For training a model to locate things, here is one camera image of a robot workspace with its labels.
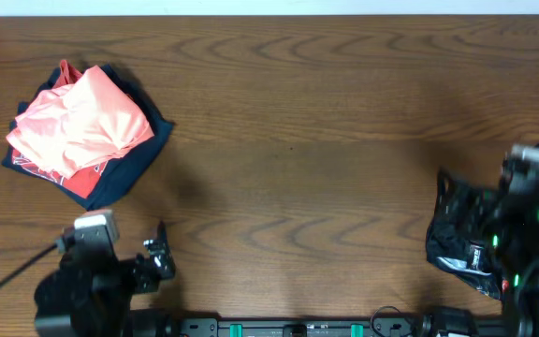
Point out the red printed folded t-shirt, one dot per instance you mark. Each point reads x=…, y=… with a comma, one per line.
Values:
x=83, y=183

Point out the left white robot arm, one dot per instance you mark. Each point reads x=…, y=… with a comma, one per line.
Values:
x=91, y=292

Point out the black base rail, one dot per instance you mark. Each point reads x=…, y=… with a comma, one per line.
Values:
x=385, y=322

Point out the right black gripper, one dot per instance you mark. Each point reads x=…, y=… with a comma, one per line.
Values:
x=498, y=194

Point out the navy folded garment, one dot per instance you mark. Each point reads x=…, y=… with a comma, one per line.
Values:
x=121, y=174

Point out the black patterned garment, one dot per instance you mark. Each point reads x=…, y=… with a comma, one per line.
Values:
x=453, y=242

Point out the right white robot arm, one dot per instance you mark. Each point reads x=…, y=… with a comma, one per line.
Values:
x=521, y=297

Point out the pink t-shirt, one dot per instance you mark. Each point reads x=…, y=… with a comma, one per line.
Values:
x=79, y=125

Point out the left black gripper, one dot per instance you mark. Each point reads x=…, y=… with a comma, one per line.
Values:
x=148, y=279

